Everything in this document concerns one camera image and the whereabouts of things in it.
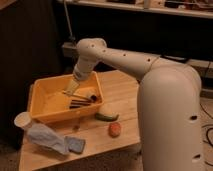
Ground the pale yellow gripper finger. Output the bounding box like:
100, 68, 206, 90
65, 79, 80, 96

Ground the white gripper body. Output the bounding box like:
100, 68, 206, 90
73, 64, 91, 81

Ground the light blue towel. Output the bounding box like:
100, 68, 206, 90
27, 123, 69, 155

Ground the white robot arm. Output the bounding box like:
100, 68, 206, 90
65, 38, 205, 171

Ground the yellow plastic tray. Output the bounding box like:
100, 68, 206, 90
29, 72, 103, 123

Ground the metal pole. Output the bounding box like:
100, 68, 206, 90
63, 0, 75, 44

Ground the green and white vegetable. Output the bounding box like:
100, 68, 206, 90
95, 105, 119, 122

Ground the white paper cup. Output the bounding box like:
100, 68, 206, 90
14, 112, 33, 130

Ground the blue sponge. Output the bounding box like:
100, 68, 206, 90
65, 136, 86, 154

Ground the wooden shelf board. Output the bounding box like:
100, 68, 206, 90
57, 0, 213, 19

